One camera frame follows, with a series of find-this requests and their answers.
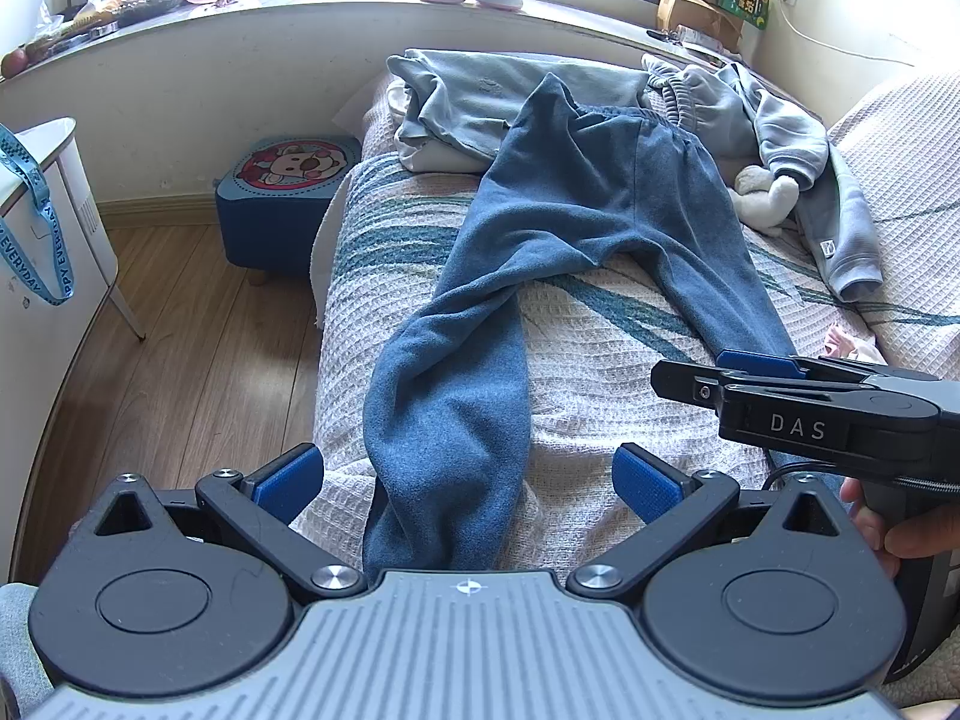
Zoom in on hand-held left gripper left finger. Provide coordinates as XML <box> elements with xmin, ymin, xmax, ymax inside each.
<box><xmin>79</xmin><ymin>444</ymin><xmax>370</xmax><ymax>605</ymax></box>

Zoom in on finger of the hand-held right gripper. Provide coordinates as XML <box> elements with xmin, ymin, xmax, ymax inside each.
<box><xmin>651</xmin><ymin>358</ymin><xmax>734</xmax><ymax>404</ymax></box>
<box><xmin>715</xmin><ymin>349</ymin><xmax>811</xmax><ymax>379</ymax></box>

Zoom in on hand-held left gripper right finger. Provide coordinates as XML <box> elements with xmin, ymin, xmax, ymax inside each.
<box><xmin>566</xmin><ymin>444</ymin><xmax>857</xmax><ymax>603</ymax></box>

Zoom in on white pink printed pyjama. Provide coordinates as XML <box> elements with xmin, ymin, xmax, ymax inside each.
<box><xmin>821</xmin><ymin>324</ymin><xmax>887</xmax><ymax>365</ymax></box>

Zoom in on blue fleece pants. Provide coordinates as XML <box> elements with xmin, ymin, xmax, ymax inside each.
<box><xmin>362</xmin><ymin>73</ymin><xmax>850</xmax><ymax>572</ymax></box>

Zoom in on person's right hand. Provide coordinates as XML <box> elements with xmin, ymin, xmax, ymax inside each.
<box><xmin>838</xmin><ymin>477</ymin><xmax>960</xmax><ymax>580</ymax></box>

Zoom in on grey-blue sweatshirt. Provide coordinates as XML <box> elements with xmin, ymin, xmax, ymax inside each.
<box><xmin>641</xmin><ymin>52</ymin><xmax>885</xmax><ymax>303</ymax></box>

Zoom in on white plush toy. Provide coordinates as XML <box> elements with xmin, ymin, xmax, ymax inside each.
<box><xmin>733</xmin><ymin>165</ymin><xmax>800</xmax><ymax>236</ymax></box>

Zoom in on blue printed footstool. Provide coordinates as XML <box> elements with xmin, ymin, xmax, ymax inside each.
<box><xmin>215</xmin><ymin>136</ymin><xmax>362</xmax><ymax>287</ymax></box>

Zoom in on white cabinet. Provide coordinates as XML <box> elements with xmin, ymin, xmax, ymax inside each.
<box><xmin>0</xmin><ymin>118</ymin><xmax>148</xmax><ymax>430</ymax></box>

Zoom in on person's grey trouser leg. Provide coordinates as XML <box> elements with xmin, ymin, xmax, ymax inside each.
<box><xmin>0</xmin><ymin>581</ymin><xmax>55</xmax><ymax>715</ymax></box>

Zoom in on white folded garment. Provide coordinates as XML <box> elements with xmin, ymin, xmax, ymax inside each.
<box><xmin>394</xmin><ymin>141</ymin><xmax>497</xmax><ymax>175</ymax></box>

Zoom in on low cardboard box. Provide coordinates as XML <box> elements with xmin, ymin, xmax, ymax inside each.
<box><xmin>656</xmin><ymin>0</ymin><xmax>745</xmax><ymax>50</ymax></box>

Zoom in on light blue folded top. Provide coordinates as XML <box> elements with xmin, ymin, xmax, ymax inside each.
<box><xmin>386</xmin><ymin>49</ymin><xmax>655</xmax><ymax>167</ymax></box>

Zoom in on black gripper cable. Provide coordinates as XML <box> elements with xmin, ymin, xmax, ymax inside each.
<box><xmin>763</xmin><ymin>460</ymin><xmax>850</xmax><ymax>494</ymax></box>

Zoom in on white power cable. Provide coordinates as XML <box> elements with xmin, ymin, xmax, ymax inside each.
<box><xmin>783</xmin><ymin>4</ymin><xmax>917</xmax><ymax>70</ymax></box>

